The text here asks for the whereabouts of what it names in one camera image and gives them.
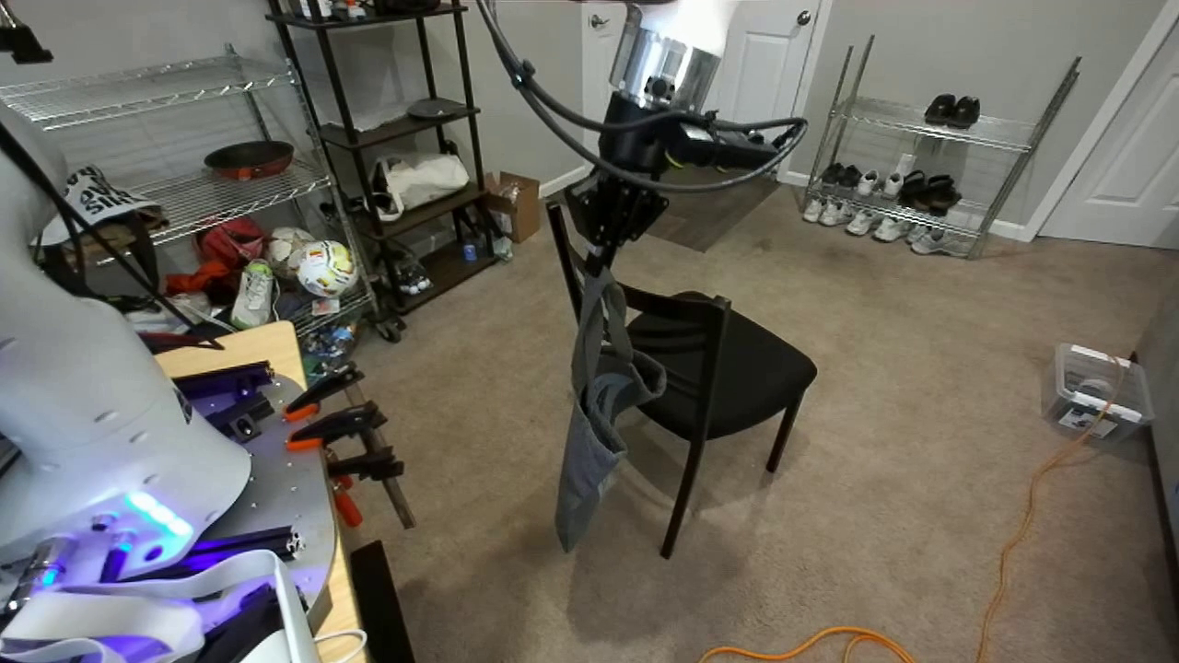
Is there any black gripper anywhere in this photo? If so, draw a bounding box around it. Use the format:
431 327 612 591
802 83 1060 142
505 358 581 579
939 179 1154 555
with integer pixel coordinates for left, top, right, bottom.
568 173 671 259

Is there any grey tote bag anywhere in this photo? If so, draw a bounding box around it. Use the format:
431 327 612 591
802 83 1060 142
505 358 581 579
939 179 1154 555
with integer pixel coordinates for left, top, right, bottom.
555 272 668 553

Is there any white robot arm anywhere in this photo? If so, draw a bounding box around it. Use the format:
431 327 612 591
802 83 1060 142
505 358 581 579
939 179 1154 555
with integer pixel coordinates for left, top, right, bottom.
0 0 799 574

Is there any black wooden chair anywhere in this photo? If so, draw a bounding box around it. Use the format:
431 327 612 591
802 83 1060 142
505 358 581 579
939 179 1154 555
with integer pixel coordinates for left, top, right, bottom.
551 206 818 561

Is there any dark brown door mat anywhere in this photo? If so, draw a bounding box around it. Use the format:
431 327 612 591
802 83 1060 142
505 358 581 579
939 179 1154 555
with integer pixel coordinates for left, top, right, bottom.
654 169 779 250

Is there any cardboard box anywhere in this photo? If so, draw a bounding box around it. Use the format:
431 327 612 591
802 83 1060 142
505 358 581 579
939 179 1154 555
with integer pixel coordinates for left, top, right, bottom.
488 173 543 243

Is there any white entry door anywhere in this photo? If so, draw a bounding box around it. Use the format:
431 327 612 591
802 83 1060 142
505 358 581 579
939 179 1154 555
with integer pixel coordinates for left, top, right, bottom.
708 0 818 146

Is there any black metal shelf unit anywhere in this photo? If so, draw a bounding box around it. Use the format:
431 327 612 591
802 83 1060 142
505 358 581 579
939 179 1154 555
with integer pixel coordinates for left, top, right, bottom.
266 0 505 342

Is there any soccer ball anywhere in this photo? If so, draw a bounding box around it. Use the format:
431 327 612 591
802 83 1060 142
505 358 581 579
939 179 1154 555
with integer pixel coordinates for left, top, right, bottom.
296 238 359 298

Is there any black shoes top shelf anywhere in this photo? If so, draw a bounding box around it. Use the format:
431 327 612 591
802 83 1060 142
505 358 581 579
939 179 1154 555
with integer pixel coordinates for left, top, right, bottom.
924 92 979 127

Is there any black orange bar clamp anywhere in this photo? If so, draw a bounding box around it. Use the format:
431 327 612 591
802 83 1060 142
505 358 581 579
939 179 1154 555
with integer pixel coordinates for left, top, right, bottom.
285 364 365 423

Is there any red frying pan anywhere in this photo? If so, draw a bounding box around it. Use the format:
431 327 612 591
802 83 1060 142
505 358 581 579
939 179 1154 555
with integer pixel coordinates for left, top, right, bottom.
205 141 296 179

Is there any white interior door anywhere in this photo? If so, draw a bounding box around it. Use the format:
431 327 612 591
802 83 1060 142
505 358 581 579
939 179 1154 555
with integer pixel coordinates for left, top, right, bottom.
1039 0 1179 250

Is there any wire shoe rack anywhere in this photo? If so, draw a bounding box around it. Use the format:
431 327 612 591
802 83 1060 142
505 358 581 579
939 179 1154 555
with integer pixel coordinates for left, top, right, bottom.
799 39 1081 259

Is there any silver wire shelf unit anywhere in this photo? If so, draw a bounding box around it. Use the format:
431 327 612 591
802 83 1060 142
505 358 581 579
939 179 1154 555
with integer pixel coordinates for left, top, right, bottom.
0 39 374 336

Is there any orange extension cord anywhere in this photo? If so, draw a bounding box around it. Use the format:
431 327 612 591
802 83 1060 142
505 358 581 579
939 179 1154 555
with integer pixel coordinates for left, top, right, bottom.
698 433 1109 663

